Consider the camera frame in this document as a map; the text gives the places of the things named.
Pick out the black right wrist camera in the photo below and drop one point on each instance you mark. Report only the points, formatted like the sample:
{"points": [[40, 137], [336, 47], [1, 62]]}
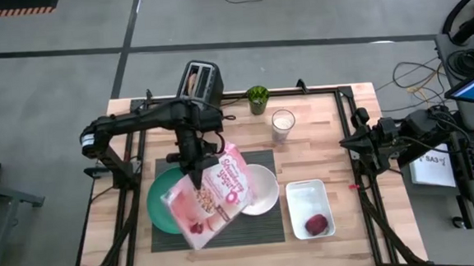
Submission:
{"points": [[359, 117]]}

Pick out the black caster wheel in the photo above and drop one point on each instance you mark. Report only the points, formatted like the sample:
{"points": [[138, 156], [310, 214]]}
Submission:
{"points": [[458, 222]]}

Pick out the white round bowl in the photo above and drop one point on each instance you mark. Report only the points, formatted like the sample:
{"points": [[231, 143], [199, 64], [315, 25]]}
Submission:
{"points": [[265, 189]]}

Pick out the green round plate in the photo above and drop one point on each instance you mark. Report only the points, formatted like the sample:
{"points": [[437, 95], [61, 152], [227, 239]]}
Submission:
{"points": [[161, 203]]}

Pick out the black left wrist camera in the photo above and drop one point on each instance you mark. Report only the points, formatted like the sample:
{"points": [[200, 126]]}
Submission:
{"points": [[175, 157]]}

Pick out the pink strawberry yogurt cereal box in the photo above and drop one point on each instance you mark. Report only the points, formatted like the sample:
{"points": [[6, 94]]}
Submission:
{"points": [[216, 202]]}

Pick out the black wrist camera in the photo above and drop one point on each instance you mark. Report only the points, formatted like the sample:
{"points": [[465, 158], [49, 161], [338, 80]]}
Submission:
{"points": [[359, 117], [175, 157]]}

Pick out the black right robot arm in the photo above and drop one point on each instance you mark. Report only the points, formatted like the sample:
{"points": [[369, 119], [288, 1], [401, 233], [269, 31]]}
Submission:
{"points": [[418, 128]]}

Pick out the round toasted bagel half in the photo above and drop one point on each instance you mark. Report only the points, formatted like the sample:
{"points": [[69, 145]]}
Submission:
{"points": [[192, 83]]}

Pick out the glass of milk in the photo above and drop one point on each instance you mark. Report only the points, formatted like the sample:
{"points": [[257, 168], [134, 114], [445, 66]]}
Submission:
{"points": [[283, 126]]}

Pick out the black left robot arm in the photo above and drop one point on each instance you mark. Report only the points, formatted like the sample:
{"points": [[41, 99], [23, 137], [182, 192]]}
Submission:
{"points": [[137, 120]]}

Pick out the black floor mat striped edge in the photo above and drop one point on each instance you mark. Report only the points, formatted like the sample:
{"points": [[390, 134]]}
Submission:
{"points": [[6, 4]]}

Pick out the white paper sheet with print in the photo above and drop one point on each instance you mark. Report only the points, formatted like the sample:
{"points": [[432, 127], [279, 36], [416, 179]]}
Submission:
{"points": [[433, 168]]}

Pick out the dark red plum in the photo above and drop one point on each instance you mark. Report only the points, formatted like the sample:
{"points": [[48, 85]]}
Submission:
{"points": [[316, 224]]}

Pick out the grey metal side table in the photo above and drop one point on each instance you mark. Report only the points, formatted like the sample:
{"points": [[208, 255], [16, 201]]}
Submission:
{"points": [[6, 200]]}

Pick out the dark grey ribbed placemat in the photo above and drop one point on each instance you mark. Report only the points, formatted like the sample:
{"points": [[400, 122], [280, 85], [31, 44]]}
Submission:
{"points": [[261, 230]]}

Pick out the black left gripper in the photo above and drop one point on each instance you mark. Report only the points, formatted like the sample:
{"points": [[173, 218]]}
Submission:
{"points": [[199, 154]]}

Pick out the white rectangular tray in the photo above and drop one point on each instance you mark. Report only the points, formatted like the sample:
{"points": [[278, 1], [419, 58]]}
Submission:
{"points": [[309, 198]]}

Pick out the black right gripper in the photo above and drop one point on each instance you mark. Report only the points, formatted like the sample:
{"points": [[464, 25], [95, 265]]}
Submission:
{"points": [[371, 142]]}

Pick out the black two-slot toaster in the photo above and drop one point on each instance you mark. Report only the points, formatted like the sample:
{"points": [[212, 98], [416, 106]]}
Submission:
{"points": [[207, 79]]}

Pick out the green drinking cup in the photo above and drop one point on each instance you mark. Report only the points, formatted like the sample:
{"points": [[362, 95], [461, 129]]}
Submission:
{"points": [[258, 98]]}

